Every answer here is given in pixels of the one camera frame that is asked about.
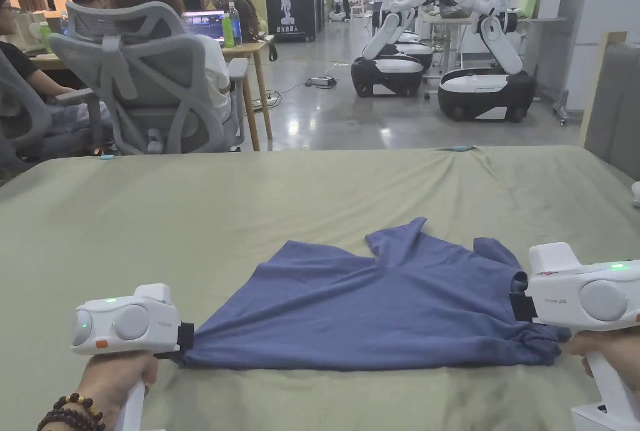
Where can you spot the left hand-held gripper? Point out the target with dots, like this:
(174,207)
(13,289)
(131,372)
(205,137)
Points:
(125,323)

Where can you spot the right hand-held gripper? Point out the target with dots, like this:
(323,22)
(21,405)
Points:
(565,296)

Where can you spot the dark blue shirt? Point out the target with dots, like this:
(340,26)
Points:
(350,311)

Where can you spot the person's left forearm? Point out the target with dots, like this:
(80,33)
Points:
(75,416)

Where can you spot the person's left hand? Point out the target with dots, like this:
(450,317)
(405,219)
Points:
(110,376)

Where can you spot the person's right hand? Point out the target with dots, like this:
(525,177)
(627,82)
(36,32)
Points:
(620,346)

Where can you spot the small white object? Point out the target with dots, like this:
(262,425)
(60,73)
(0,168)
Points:
(636,196)

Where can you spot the bed with pale green sheet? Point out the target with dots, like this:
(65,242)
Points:
(200,211)

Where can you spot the white wheeled robot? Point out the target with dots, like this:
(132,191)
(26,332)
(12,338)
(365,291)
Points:
(390,40)
(492,50)

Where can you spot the white power strip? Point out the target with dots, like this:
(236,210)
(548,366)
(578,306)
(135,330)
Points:
(322,81)

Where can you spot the black printed cabinet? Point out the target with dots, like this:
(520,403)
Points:
(290,5)

